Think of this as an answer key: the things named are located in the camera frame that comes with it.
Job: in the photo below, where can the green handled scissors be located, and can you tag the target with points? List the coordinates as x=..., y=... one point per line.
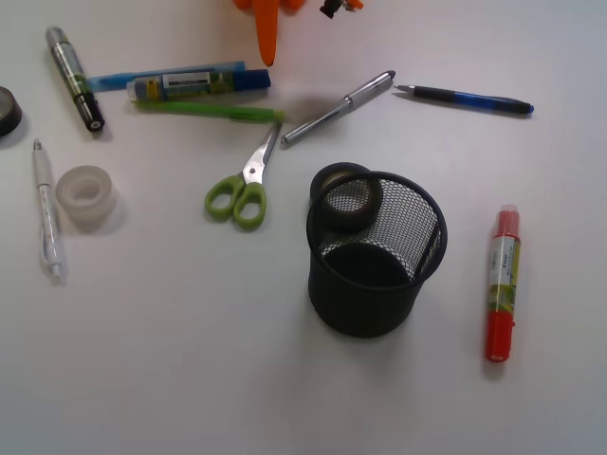
x=228, y=198

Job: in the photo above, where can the blue black ballpoint pen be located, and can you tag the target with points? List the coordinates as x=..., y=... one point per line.
x=490, y=103

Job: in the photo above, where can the green pen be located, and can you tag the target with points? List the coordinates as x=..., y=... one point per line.
x=213, y=110

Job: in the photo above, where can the black mesh pen holder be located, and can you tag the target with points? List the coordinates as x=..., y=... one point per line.
x=364, y=284

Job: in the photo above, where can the black tape roll at edge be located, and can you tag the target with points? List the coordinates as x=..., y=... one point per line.
x=10, y=112

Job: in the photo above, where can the light blue pen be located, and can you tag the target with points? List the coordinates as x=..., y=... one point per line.
x=119, y=81

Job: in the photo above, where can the white clear pen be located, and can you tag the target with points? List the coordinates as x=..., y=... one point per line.
x=51, y=245

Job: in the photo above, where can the black marker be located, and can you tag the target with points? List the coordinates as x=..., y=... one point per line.
x=70, y=68

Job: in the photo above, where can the blue marker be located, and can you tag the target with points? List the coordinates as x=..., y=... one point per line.
x=195, y=84

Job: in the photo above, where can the silver metal pen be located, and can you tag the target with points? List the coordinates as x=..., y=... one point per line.
x=350, y=102

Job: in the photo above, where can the red marker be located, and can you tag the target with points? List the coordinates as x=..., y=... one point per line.
x=502, y=275

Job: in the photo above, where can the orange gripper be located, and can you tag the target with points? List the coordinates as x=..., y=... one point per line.
x=266, y=19

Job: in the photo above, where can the clear tape roll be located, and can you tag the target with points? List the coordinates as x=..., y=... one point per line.
x=86, y=194

